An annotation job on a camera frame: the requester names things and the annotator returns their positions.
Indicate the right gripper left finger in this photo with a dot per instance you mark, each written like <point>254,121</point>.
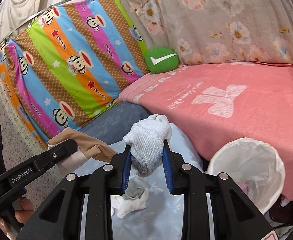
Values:
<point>85,198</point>

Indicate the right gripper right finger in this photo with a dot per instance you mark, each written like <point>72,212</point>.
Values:
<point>215,207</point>

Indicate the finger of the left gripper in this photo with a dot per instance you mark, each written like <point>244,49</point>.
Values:
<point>50,158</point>

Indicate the beige sheer stocking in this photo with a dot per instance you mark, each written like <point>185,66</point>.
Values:
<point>88,147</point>

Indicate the white knitted sock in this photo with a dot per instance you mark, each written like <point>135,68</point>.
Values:
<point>146,139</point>

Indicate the white bag lined trash bin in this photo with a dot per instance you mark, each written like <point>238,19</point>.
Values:
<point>255,165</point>

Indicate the person's left hand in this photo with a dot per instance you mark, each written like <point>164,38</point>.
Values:
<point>22,216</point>

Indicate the grey speckled fabric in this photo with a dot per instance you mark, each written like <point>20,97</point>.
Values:
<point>19,145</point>

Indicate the light blue palm-print pillow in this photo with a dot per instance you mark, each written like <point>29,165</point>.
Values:
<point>163,213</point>

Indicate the colourful striped monkey sheet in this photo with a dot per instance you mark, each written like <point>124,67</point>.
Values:
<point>66,72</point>

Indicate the pink blanket with white bow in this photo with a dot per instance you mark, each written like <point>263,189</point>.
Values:
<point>218,103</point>

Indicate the white hanging shirt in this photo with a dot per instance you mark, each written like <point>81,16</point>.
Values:
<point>14,12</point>

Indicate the green round check-mark cushion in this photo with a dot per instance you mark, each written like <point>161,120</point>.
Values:
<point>160,60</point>

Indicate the grey floral sheet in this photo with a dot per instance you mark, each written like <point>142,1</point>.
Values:
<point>217,31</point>

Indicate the metal clothes rail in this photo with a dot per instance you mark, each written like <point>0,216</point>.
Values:
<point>54,10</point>

